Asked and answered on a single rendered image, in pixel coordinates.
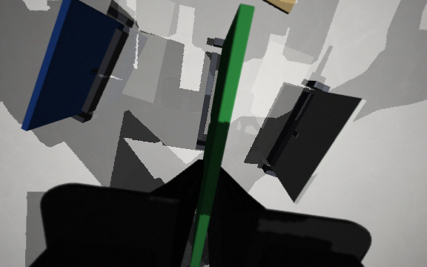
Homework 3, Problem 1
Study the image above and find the tan slotted board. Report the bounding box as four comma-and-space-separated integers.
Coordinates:
263, 0, 296, 15

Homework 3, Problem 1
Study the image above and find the green board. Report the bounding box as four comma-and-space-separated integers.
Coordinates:
191, 4, 255, 267

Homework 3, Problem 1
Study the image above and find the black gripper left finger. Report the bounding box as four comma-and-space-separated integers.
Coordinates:
40, 159, 205, 267

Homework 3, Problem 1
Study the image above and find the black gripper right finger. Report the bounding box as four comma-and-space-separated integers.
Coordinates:
208, 167, 371, 267

